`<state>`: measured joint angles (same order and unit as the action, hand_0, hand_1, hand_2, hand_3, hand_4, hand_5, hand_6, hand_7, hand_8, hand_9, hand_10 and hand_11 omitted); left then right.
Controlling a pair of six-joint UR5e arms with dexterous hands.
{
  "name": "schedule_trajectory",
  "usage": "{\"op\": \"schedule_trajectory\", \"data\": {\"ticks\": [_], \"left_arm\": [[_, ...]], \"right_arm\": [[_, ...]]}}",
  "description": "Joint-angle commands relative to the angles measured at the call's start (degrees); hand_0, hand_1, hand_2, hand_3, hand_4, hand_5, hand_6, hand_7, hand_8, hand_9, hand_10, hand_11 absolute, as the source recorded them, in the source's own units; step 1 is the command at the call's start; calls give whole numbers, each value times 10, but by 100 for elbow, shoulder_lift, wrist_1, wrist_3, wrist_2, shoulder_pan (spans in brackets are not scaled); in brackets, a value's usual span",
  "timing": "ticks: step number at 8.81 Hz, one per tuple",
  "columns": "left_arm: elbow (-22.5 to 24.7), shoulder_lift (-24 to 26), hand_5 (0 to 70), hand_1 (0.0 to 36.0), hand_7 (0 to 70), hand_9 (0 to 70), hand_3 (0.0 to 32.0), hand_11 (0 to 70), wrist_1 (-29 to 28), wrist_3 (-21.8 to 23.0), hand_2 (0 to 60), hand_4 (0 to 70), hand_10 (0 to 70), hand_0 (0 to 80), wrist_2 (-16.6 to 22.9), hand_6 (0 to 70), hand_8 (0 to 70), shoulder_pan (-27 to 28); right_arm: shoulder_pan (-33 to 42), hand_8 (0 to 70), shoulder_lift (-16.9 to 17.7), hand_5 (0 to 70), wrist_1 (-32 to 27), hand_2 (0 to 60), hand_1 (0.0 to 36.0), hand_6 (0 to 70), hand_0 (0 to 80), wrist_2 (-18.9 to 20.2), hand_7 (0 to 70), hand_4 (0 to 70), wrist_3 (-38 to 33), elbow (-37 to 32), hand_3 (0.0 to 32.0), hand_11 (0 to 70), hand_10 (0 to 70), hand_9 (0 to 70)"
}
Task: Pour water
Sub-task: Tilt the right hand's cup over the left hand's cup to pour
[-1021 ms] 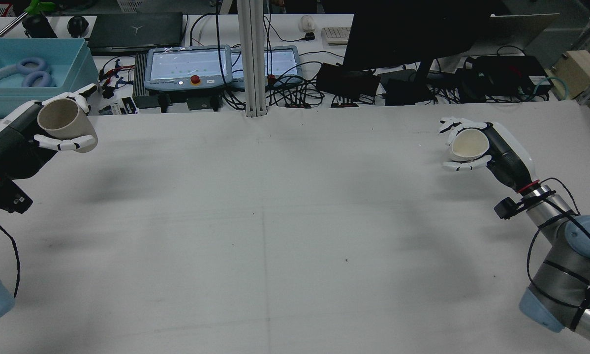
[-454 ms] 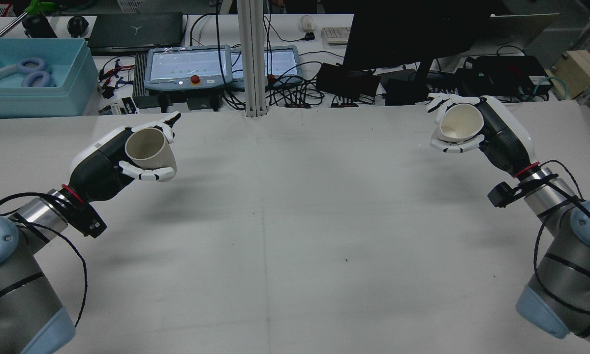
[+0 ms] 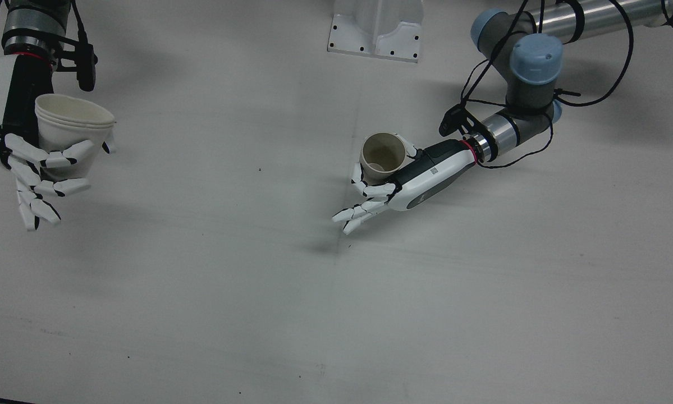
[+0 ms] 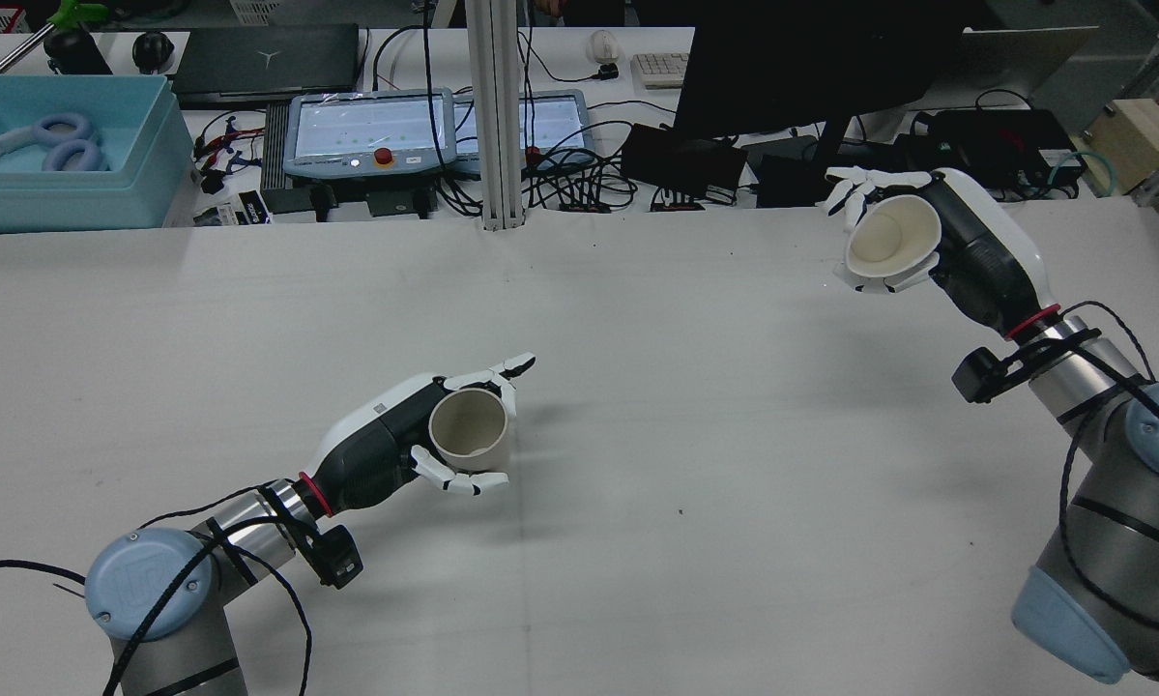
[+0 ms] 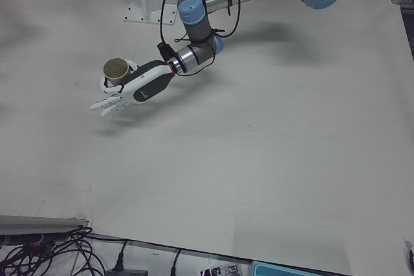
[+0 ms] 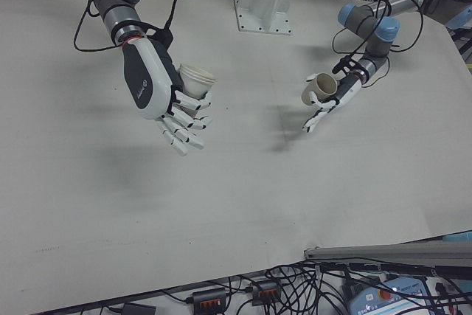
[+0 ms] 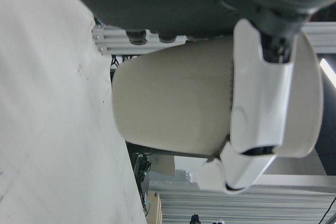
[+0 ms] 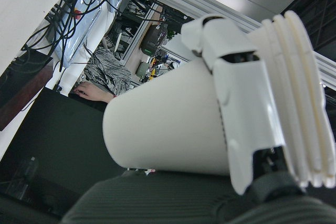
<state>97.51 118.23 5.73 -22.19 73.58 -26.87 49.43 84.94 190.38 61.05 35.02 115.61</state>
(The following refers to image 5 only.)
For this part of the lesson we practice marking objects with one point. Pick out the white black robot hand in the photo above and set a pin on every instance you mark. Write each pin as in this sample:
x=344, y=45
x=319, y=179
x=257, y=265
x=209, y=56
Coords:
x=145, y=85

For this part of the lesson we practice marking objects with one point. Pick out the beige paper cup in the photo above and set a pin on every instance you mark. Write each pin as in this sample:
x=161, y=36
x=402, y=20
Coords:
x=114, y=67

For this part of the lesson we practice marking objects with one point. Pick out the black power adapter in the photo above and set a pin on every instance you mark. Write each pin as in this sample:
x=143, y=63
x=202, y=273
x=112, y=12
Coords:
x=126, y=272

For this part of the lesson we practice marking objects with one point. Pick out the black white printed card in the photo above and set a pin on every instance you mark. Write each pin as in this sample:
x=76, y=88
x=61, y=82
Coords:
x=223, y=271

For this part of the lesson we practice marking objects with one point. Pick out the teal plastic bin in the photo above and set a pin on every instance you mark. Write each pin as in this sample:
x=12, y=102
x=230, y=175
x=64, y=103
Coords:
x=275, y=269

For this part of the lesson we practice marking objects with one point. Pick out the grey round object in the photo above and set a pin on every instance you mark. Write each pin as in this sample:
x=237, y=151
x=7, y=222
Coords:
x=410, y=248

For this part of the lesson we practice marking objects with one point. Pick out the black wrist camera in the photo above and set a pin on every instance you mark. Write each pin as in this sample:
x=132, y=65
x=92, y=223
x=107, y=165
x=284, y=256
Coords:
x=165, y=52

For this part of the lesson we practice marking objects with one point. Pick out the aluminium profile post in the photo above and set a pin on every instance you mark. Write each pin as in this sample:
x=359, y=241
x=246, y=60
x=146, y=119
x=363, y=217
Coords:
x=39, y=222

